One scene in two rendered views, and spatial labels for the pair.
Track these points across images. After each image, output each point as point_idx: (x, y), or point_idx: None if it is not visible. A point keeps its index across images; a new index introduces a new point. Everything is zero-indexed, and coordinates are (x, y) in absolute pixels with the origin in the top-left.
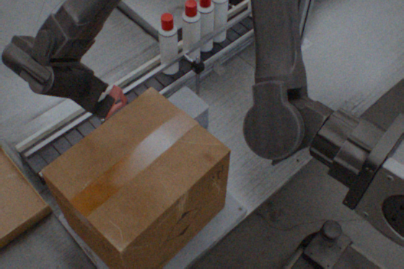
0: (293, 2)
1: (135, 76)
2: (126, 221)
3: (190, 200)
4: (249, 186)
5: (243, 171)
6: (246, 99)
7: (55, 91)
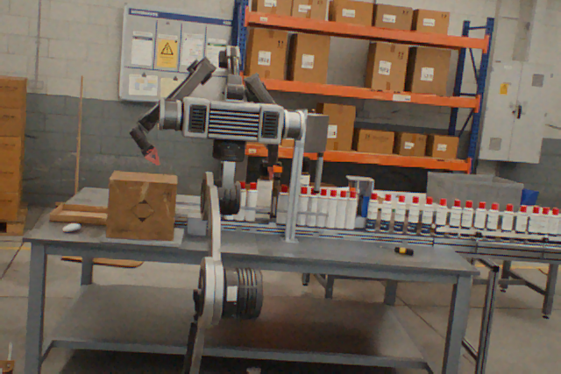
0: (186, 90)
1: (194, 210)
2: (121, 178)
3: (149, 193)
4: (193, 246)
5: (197, 244)
6: (235, 238)
7: (134, 134)
